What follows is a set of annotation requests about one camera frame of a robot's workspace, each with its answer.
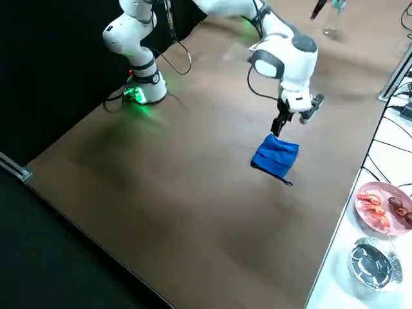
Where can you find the clear bottle light blue cap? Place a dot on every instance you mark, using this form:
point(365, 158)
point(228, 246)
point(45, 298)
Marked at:
point(334, 22)

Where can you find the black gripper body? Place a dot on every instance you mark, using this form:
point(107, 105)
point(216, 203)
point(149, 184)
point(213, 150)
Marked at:
point(313, 107)

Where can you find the aluminium corner frame post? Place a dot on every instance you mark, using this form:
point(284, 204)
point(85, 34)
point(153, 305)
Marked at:
point(16, 167)

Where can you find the round empty foil dish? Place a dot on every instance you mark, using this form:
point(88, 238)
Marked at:
point(370, 267)

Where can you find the small black device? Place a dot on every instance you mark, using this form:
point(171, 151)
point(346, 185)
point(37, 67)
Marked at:
point(406, 111)

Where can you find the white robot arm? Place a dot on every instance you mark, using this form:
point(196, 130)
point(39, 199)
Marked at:
point(289, 54)

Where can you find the red cooked shrimp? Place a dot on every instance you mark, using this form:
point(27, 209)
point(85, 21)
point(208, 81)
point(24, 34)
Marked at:
point(373, 207)

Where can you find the pink plate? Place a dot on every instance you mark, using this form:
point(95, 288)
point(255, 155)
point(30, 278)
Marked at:
point(397, 225)

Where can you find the brown meat skewer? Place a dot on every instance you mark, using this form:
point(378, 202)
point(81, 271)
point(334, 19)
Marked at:
point(400, 207)

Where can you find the blue dishcloth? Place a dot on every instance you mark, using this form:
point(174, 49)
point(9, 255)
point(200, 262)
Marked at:
point(275, 154)

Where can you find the silver aluminium post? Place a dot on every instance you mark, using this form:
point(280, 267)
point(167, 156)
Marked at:
point(396, 74)

